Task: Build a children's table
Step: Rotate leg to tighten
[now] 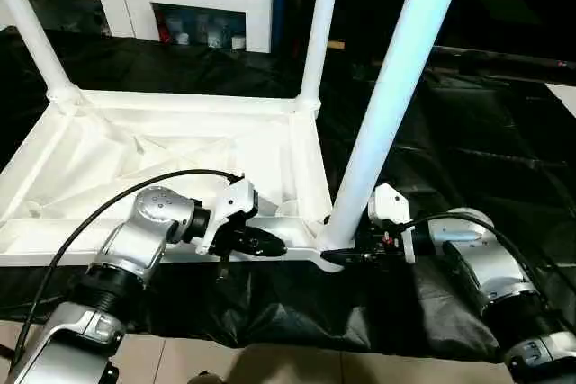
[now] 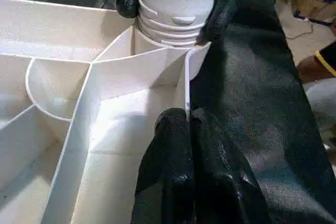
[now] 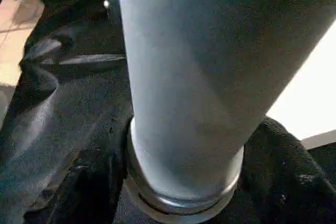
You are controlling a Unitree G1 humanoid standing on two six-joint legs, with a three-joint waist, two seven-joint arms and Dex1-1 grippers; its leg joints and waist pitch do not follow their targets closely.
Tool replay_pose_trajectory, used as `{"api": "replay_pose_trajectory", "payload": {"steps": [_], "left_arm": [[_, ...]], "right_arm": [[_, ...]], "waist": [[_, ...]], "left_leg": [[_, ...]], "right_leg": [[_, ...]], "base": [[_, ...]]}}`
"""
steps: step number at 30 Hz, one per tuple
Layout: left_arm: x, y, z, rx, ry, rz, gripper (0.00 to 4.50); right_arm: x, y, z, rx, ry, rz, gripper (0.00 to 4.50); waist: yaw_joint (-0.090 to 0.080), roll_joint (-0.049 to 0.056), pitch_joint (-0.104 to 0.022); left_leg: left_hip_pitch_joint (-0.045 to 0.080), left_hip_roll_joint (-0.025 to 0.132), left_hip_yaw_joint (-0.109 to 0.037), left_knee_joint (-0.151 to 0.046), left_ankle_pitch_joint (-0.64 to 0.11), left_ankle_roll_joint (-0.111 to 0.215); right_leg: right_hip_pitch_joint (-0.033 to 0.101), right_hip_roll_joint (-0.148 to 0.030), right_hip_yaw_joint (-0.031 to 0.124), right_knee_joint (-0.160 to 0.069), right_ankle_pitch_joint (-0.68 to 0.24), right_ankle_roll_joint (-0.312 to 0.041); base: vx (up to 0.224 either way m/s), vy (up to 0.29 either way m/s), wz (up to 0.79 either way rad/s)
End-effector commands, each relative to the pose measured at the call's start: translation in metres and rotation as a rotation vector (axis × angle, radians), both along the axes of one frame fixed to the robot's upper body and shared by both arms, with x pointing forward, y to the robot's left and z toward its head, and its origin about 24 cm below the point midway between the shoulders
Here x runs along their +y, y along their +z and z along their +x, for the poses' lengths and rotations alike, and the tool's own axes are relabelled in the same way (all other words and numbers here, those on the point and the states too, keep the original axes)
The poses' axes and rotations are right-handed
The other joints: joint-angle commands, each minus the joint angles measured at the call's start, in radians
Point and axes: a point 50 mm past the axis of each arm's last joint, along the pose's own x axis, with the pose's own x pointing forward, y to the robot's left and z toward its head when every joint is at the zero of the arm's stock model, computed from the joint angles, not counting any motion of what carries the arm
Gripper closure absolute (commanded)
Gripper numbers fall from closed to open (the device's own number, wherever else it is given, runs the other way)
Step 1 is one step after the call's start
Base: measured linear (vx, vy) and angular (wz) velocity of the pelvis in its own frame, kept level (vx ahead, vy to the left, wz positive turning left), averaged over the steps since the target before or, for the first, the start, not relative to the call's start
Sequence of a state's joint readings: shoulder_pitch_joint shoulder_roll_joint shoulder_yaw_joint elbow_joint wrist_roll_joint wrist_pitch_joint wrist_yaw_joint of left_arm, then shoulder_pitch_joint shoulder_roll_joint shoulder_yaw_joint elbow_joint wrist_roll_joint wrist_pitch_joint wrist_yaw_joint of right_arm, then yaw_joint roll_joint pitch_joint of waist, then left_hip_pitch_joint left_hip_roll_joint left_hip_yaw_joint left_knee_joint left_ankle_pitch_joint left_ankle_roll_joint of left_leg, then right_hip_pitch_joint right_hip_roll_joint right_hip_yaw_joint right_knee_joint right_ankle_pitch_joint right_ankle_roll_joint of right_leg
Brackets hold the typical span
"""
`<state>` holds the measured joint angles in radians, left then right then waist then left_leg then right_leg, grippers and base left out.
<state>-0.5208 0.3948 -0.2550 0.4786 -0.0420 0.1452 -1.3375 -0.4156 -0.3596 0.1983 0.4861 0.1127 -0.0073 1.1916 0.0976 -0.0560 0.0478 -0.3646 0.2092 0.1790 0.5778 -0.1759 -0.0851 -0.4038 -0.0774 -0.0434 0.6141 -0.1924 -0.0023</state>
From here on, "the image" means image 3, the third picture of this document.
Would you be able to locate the white plastic table top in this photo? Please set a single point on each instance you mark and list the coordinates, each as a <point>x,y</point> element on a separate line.
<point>315,103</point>

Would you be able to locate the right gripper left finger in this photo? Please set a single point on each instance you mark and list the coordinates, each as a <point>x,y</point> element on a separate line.
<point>89,192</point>

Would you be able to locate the white plastic table leg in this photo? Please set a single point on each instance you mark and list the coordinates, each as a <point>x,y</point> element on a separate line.
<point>210,66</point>

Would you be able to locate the black plastic mat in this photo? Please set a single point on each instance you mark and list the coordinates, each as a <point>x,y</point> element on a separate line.
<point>68,103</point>

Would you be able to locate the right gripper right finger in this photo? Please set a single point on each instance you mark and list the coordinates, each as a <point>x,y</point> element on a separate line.
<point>294,182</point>

